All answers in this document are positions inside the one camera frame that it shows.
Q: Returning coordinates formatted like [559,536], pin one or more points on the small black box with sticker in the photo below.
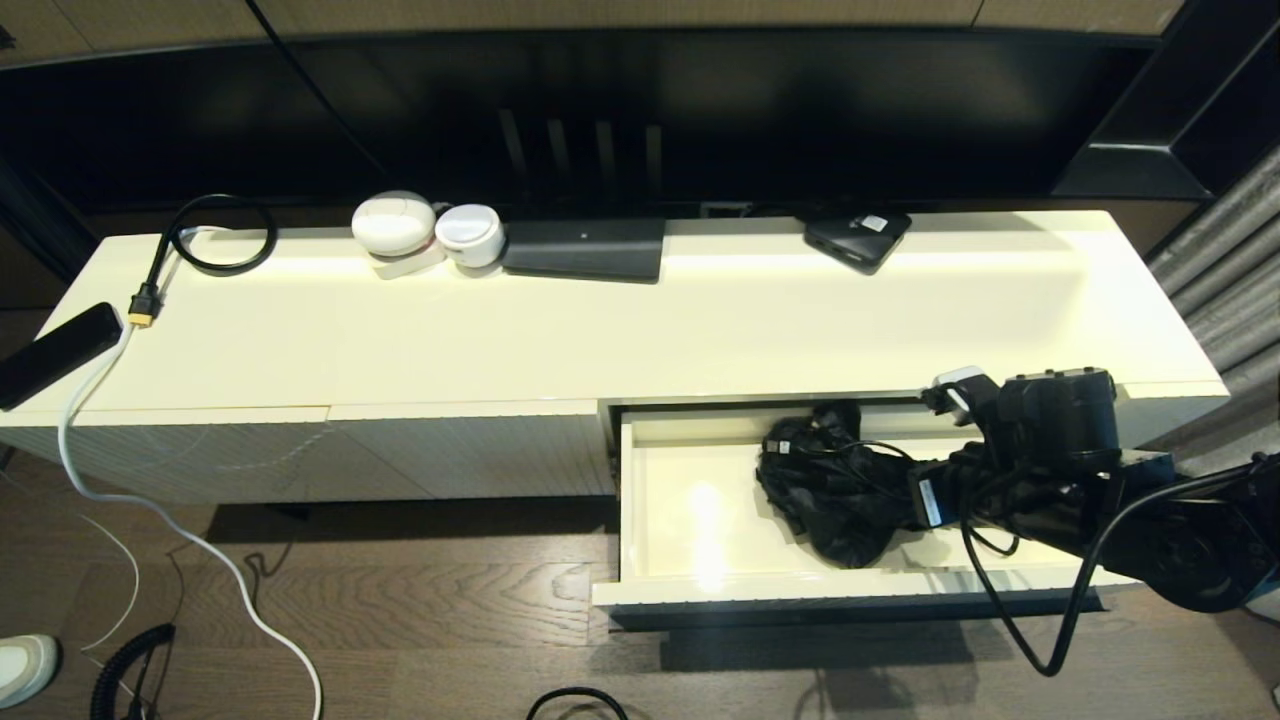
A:
[857,238]

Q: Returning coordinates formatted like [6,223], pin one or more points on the large white round device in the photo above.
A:
[393,223]

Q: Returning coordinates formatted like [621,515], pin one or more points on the black flat screen TV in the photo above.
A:
[750,100]

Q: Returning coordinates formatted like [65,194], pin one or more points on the white shoe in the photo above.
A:
[25,668]

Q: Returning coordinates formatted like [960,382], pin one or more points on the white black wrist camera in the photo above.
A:
[955,395]

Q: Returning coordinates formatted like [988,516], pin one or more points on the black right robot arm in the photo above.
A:
[1180,540]

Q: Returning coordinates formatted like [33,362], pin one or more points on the flat black set-top box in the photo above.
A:
[583,248]

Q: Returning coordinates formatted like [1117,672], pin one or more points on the white cabinet drawer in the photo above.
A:
[700,500]

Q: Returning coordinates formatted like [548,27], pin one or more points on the black umbrella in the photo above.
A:
[840,520]

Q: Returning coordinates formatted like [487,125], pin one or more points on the black wall shelf frame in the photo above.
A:
[1150,160]

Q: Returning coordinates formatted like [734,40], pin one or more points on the grey curtain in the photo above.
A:
[1220,260]

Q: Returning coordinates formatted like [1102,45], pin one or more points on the white flat device base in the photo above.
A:
[405,266]

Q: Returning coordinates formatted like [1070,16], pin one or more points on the small white round device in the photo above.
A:
[470,236]

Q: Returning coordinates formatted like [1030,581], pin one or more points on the white cream TV cabinet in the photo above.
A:
[450,338]

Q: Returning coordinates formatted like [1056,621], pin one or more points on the long black rectangular device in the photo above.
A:
[55,355]

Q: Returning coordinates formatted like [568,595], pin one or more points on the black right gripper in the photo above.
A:
[960,495]

